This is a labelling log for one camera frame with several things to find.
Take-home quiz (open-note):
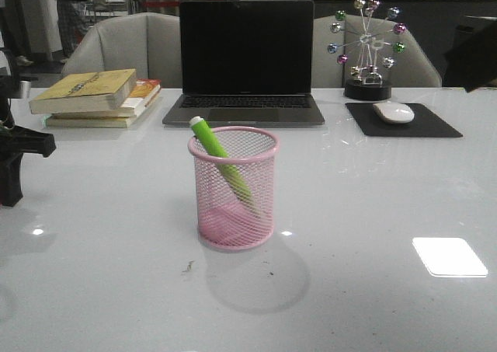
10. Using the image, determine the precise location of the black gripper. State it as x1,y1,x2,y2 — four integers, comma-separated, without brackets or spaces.
444,24,496,92
1,75,56,207

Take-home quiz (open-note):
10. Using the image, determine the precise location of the green marker pen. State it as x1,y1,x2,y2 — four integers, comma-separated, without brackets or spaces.
189,116,261,217

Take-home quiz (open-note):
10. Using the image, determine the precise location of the pink mesh pen holder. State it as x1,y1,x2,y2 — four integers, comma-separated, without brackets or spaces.
188,126,280,250

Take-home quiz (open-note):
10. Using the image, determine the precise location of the bottom cream book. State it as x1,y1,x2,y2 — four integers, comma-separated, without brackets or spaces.
44,95,160,128

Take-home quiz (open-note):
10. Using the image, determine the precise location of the dark counter cabinet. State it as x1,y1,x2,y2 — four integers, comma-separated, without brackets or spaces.
309,0,497,73

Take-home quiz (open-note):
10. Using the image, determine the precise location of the black mouse pad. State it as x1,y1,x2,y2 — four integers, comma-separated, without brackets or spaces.
346,103,463,138

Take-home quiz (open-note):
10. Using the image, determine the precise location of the white computer mouse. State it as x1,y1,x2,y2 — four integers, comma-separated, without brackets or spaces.
372,101,415,124

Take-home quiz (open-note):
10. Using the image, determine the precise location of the yellow top book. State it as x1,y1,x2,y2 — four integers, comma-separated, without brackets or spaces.
29,68,137,114

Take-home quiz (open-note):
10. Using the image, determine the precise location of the ferris wheel desk ornament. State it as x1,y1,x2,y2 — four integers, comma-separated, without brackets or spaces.
327,0,407,101

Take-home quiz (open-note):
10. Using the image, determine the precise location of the grey armchair behind ornament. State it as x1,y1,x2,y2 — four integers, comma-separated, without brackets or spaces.
311,14,442,88

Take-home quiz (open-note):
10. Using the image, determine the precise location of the person in background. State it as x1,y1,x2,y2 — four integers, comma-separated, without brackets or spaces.
56,0,89,63

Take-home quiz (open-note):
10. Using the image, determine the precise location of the orange cover book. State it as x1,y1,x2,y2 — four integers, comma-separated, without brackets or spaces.
54,79,161,119

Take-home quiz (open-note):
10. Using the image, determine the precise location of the grey armchair behind laptop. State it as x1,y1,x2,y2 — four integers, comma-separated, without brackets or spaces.
61,12,182,89

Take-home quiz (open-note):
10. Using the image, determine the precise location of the red barrier tape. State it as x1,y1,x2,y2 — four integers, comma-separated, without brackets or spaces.
141,1,180,9

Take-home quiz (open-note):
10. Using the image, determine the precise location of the grey open laptop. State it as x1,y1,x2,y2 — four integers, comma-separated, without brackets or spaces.
162,0,325,127

